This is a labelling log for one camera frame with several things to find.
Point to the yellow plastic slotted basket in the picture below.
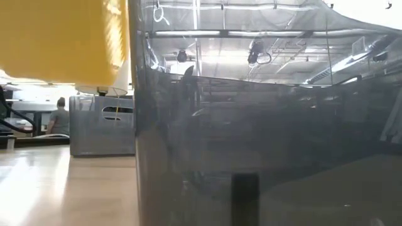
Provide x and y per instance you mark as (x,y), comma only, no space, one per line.
(56,37)

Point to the dark background desk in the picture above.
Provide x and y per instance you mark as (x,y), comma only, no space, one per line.
(34,142)

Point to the black overhead crossbar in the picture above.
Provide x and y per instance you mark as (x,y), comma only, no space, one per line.
(188,32)

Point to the grey plastic basket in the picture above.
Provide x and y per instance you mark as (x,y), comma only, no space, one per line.
(100,135)

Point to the person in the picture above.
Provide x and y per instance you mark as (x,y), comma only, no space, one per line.
(59,120)

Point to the black frame wooden shelf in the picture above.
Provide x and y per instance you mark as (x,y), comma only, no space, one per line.
(226,92)

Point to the white table lamp wooden base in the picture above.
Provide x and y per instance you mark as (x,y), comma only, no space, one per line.
(121,81)

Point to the clear plastic bin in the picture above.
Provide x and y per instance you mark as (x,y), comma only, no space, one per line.
(282,150)

